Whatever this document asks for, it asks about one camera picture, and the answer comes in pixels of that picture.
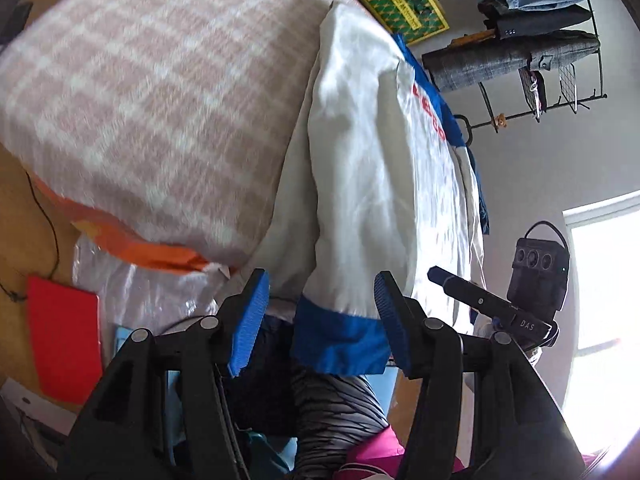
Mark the black metal bed frame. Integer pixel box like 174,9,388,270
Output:
452,115,475,147

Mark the orange bed sheet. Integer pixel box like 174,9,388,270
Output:
30,175,236,277

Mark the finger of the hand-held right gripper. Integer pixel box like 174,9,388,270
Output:
427,266,516,320

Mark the red folder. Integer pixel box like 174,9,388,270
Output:
26,275,101,406

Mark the white and blue jacket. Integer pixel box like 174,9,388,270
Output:
250,2,491,376

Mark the white box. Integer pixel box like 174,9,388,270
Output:
0,377,76,463

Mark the pink checked blanket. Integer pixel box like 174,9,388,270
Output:
0,0,396,268

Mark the dark suit jacket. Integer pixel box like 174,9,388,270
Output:
482,5,594,39

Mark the grey checked coat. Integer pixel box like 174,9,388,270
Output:
422,30,601,92

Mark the person's patterned trouser leg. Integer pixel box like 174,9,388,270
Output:
290,367,392,480

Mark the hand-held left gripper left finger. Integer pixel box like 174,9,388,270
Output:
57,269,271,480

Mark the small hanging pouch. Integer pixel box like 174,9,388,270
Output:
517,67,547,121

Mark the yellow and green box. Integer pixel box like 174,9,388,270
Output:
357,0,450,46

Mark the clear plastic bag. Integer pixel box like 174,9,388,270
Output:
72,237,226,332

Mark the pink garment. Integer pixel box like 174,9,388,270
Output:
332,424,466,480

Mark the black wire clothes rack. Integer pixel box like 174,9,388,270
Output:
420,0,609,132

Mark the black cable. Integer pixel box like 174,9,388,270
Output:
0,170,61,304

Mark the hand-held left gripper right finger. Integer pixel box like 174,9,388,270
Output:
374,271,586,480

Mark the window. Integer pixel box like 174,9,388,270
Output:
562,195,640,461

